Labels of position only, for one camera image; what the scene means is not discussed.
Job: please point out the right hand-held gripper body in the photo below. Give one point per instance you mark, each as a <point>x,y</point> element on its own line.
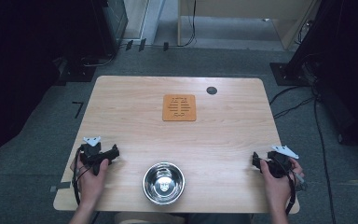
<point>279,164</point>

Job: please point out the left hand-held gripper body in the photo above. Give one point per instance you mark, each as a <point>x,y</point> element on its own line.
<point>90,151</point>

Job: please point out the person's left hand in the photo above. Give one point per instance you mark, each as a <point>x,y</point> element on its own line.
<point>90,186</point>

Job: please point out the black angled floor tape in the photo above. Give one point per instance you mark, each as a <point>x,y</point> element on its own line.
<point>79,109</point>

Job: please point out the grey tape strip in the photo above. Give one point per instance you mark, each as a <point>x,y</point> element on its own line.
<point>60,187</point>

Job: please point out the stainless steel bowl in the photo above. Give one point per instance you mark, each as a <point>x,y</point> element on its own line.
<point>163,183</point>

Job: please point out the square wooden trivet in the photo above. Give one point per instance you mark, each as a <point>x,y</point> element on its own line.
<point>179,107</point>

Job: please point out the round black table grommet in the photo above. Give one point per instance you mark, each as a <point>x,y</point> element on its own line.
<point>211,90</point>

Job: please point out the black floor tape piece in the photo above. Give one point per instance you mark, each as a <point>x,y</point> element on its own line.
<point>166,46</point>
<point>142,44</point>
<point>129,45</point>

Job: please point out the black curtain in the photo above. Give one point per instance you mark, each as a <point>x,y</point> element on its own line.
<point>348,62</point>
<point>18,62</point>

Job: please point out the dark glass cabinet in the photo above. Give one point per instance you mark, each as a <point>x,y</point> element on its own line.
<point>115,25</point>

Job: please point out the black stand base plate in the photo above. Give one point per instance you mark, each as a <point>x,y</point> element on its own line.
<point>77,73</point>
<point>287,76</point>

